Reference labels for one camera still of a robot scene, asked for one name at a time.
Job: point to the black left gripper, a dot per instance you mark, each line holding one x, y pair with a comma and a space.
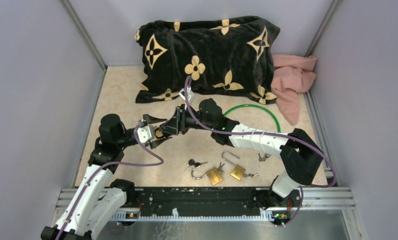
150, 119

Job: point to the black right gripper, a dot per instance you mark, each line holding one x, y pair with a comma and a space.
177, 123

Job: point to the brass padlock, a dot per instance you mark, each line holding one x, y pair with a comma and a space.
238, 171
158, 134
212, 174

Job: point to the black headed keys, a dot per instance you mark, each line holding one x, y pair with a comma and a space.
193, 164

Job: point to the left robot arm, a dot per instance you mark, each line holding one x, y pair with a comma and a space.
90, 209

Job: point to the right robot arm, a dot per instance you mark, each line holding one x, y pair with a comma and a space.
300, 155

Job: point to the keys of left padlock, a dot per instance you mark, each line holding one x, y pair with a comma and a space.
220, 168

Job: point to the keys of padlock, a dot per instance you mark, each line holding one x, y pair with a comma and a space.
220, 168
250, 175

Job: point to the keys of right padlock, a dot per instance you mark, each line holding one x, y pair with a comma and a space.
250, 175

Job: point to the black floral plush blanket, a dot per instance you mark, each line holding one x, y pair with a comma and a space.
230, 57

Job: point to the pink cloth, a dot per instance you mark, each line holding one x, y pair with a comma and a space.
293, 75

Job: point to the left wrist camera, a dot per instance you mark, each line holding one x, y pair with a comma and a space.
145, 133

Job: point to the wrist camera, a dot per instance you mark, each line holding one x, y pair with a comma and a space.
187, 94
145, 133

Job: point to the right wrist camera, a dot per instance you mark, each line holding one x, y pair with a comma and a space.
187, 94

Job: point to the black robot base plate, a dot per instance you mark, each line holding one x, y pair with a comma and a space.
213, 204

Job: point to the silver cable lock keys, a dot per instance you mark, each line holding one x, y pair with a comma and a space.
264, 157

